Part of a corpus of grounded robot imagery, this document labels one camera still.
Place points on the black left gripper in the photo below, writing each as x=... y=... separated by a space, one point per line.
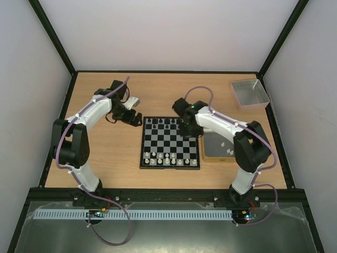
x=129 y=120

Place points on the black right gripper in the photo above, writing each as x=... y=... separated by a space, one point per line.
x=189 y=129

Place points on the yellow metal tin box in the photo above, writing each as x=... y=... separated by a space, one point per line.
x=212 y=150

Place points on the black white chess board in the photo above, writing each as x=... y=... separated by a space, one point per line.
x=160 y=135

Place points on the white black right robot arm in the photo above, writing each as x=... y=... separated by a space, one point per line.
x=251 y=147

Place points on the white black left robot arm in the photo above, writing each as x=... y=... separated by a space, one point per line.
x=69 y=142

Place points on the empty metal tin lid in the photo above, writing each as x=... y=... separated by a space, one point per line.
x=249 y=95

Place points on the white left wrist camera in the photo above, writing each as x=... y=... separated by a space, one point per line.
x=132 y=102

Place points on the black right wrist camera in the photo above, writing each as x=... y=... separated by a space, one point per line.
x=180 y=106

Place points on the black aluminium frame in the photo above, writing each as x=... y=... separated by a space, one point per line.
x=291 y=194

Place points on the metal base plate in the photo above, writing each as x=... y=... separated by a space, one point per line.
x=284 y=229

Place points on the white slotted cable duct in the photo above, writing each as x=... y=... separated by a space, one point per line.
x=78 y=214

